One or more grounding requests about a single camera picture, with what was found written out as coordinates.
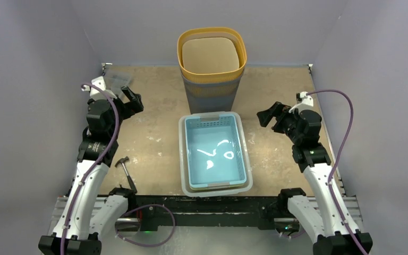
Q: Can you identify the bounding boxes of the yellow mesh basket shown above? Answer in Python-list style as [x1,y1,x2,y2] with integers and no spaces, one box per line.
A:
[177,27,247,83]

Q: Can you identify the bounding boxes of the light blue plastic crate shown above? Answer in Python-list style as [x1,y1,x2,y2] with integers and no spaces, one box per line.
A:
[184,112,248,190]

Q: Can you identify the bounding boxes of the grey mesh basket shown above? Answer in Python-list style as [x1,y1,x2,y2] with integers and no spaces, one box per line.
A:
[181,73,243,114]

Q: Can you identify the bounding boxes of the beige plastic bin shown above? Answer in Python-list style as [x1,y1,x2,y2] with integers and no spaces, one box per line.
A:
[182,37,240,74]

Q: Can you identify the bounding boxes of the white plastic tray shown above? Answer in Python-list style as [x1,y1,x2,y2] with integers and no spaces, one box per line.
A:
[178,112,253,197]

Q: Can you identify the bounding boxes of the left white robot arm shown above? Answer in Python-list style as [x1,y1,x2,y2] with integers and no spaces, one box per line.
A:
[38,86,144,254]

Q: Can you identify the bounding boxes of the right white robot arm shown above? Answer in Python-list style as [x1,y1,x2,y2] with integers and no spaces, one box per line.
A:
[257,102,373,254]

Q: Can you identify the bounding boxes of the clear compartment organizer box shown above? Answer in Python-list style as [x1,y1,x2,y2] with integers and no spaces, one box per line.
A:
[104,70,132,98]

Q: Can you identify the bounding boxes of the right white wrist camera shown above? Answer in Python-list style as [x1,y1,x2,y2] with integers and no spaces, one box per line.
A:
[288,91,314,113]

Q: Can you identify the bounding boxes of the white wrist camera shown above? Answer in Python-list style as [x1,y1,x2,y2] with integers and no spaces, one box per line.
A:
[81,76,117,101]
[288,91,314,113]

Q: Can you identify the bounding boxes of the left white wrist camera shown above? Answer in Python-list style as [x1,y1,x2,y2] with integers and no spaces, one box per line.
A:
[81,76,117,101]

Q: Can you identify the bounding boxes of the aluminium frame rail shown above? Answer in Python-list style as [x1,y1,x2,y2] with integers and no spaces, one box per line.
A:
[50,196,362,228]

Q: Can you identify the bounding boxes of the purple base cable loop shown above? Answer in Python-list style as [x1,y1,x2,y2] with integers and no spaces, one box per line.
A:
[114,204,176,248]

